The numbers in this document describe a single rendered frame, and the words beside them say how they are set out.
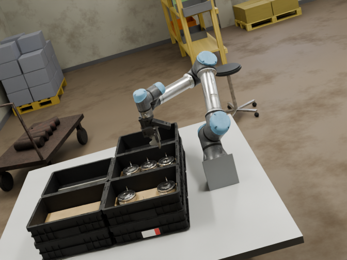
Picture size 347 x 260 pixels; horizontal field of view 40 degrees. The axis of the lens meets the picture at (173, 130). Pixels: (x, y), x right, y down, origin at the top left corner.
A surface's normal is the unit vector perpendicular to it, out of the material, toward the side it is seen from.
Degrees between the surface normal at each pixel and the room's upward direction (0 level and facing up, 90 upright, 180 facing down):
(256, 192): 0
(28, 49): 90
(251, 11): 90
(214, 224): 0
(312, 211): 0
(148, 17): 90
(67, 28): 90
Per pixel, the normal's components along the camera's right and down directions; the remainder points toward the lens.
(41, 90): 0.08, 0.37
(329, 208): -0.26, -0.89
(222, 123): 0.29, -0.35
